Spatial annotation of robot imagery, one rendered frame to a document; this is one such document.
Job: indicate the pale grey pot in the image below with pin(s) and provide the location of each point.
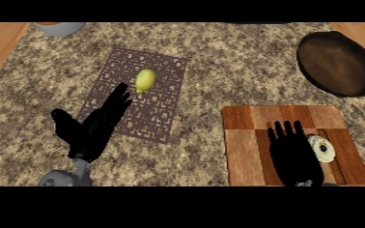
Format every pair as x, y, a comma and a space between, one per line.
61, 28

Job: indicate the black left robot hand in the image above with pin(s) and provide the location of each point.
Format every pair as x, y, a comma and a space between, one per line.
93, 132

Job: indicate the purple patterned placemat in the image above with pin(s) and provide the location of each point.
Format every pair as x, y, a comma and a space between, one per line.
135, 94

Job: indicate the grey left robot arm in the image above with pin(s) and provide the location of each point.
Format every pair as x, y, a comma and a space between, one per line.
71, 176

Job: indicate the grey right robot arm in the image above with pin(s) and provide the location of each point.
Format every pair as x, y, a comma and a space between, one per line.
308, 184

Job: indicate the wooden cutting board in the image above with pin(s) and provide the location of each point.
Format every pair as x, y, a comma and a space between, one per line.
290, 132

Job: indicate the white frosted cupcake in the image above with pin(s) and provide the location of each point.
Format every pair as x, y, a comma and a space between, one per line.
322, 149

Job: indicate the yellow-green lemon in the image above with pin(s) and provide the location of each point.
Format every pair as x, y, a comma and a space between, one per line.
145, 80

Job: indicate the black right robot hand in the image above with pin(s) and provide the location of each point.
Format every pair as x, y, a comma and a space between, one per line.
293, 161

